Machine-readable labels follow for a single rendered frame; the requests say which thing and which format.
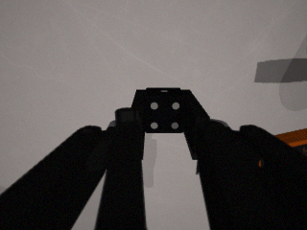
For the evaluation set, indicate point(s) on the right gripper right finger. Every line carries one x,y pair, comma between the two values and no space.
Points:
234,198

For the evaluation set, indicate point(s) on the orange multimeter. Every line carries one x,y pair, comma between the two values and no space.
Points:
296,139

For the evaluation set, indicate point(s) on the black die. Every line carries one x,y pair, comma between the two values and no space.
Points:
164,110

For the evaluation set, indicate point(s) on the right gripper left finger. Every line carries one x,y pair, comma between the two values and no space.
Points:
53,193

